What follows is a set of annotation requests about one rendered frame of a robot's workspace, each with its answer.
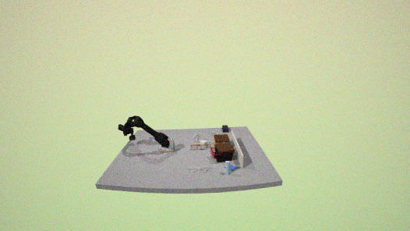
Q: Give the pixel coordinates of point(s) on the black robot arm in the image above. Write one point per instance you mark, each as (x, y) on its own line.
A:
(161, 138)

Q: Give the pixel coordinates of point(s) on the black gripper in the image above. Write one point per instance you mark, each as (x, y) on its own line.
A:
(132, 137)

